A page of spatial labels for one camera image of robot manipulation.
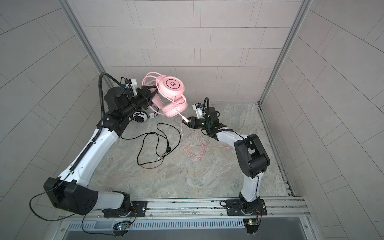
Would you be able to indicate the right circuit board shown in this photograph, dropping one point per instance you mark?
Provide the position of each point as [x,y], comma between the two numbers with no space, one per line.
[251,225]

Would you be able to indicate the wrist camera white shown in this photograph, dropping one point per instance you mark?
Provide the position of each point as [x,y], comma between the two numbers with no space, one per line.
[131,85]
[198,108]

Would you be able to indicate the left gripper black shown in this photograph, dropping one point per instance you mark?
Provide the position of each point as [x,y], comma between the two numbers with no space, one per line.
[145,97]

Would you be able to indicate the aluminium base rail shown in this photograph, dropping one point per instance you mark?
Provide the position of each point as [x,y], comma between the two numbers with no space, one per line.
[188,214]

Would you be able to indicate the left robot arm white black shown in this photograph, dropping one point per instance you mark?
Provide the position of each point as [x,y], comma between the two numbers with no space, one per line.
[69,191]

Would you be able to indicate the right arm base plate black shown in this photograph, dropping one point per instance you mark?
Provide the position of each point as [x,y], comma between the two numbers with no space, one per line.
[239,207]

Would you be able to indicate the left circuit board green led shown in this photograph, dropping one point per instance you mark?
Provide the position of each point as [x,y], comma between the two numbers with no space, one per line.
[122,226]

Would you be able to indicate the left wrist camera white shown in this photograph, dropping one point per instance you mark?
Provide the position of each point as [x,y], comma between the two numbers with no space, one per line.
[131,85]

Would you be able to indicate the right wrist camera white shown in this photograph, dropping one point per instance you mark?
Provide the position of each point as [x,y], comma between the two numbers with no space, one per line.
[198,108]

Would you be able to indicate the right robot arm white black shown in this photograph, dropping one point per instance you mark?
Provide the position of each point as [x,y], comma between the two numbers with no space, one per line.
[251,155]

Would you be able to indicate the pink headphones with cable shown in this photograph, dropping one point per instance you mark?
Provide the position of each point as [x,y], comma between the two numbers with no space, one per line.
[171,101]

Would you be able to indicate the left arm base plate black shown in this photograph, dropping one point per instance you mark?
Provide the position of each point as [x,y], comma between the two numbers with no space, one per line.
[139,208]

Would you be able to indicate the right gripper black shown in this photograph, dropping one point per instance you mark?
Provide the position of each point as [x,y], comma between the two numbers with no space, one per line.
[194,123]

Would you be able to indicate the white black headphones with cable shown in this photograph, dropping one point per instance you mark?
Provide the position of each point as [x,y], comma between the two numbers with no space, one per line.
[153,145]

